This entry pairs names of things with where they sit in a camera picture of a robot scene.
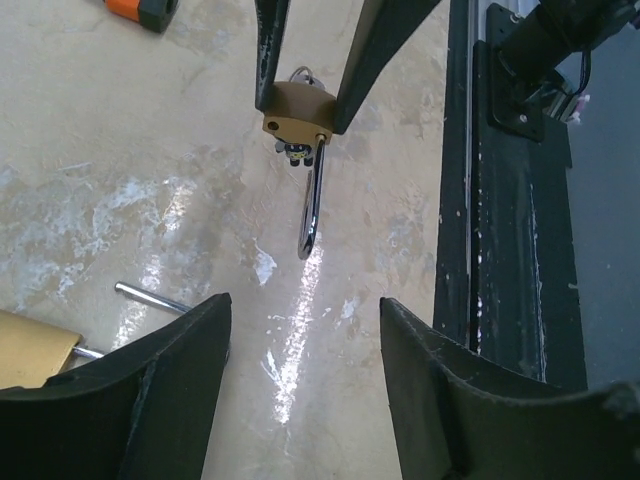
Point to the orange padlock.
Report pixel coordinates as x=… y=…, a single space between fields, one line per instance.
x=152 y=15

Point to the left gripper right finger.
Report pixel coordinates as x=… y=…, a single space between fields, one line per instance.
x=457 y=415

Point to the large brass padlock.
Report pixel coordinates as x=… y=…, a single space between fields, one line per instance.
x=33 y=351

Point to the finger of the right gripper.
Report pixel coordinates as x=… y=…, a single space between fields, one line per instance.
x=382 y=29
x=271 y=18

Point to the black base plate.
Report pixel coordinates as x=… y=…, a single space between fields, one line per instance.
x=506 y=281

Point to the small brass padlock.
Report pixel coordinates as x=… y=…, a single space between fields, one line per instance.
x=302 y=114

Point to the panda keychain figure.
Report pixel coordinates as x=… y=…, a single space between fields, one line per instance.
x=297 y=154

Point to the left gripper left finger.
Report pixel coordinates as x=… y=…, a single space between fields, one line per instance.
x=144 y=411

